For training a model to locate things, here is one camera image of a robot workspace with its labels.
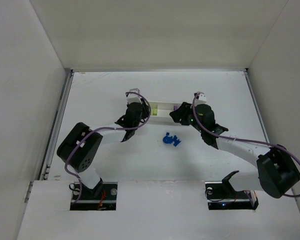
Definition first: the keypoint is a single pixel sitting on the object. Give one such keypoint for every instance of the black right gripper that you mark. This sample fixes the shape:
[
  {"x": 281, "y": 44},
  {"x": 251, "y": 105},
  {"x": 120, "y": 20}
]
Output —
[{"x": 181, "y": 113}]

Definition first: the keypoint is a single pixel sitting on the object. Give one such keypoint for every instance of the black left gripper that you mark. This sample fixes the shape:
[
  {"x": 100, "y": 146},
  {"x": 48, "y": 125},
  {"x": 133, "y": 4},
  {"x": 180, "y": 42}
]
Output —
[{"x": 143, "y": 110}]

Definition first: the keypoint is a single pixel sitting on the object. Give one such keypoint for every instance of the light green lego brick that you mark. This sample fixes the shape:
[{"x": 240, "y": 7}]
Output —
[{"x": 154, "y": 112}]

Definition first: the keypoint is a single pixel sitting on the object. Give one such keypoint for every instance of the blue lego piece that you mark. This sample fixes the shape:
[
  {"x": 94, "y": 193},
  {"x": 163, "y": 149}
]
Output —
[{"x": 169, "y": 139}]

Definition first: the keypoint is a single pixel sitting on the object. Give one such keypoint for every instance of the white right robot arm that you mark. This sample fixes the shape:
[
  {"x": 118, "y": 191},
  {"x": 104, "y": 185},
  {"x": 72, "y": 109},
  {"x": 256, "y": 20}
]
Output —
[{"x": 275, "y": 171}]

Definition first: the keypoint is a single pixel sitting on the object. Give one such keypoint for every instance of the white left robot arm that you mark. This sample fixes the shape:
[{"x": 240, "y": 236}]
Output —
[{"x": 80, "y": 146}]

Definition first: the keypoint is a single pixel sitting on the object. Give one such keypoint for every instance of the white three-compartment tray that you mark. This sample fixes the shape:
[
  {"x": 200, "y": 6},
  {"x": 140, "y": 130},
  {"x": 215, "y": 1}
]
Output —
[{"x": 163, "y": 112}]

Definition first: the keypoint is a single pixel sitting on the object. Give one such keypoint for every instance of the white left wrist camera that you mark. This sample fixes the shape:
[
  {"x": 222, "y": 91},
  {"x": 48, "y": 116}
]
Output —
[{"x": 133, "y": 96}]

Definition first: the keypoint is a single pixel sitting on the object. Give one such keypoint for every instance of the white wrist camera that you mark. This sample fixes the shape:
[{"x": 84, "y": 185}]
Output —
[
  {"x": 200, "y": 98},
  {"x": 133, "y": 96}
]

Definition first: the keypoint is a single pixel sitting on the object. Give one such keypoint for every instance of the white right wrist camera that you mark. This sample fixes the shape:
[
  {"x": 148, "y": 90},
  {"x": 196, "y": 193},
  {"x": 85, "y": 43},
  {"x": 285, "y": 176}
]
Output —
[{"x": 200, "y": 98}]

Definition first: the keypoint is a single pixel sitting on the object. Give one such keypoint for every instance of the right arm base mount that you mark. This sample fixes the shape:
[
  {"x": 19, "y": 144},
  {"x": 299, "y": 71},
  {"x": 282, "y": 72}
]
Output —
[{"x": 222, "y": 196}]

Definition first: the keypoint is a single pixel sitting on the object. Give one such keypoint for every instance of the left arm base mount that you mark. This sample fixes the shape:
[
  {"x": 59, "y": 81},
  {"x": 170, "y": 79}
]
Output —
[{"x": 106, "y": 200}]

